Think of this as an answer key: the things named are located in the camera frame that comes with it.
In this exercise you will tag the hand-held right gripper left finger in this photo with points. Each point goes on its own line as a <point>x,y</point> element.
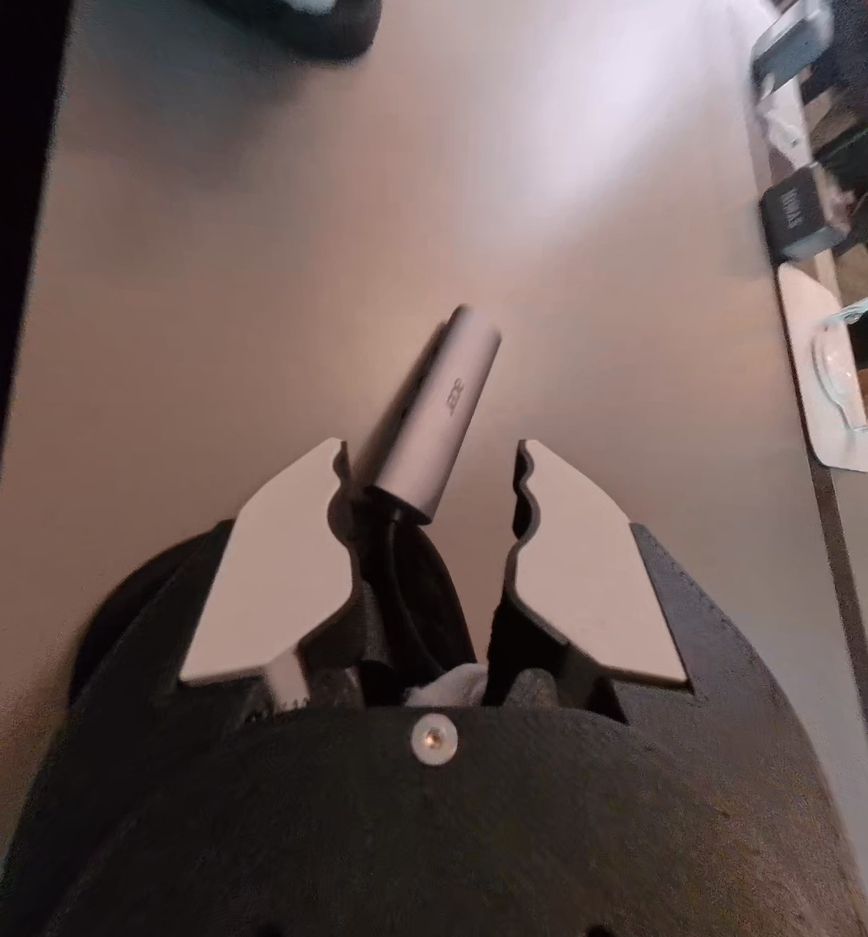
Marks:
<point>273,578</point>

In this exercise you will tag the black power adapter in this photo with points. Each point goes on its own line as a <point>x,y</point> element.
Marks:
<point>800,212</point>

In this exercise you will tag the instruction sheet on stand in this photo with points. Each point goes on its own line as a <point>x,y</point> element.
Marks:
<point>818,366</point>

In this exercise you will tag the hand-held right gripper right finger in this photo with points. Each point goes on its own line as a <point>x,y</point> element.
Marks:
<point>595,585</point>

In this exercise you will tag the grey usb hub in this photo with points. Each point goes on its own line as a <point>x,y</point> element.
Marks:
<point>441,410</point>

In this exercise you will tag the black hex-patterned pouch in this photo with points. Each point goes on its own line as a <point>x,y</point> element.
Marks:
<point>441,585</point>

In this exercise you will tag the small white adapter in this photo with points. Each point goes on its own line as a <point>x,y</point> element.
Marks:
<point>783,130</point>

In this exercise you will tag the grey power adapter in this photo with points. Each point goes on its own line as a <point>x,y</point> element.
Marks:
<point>792,36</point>

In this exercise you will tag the person's right hand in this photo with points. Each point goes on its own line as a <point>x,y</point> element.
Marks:
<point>452,684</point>

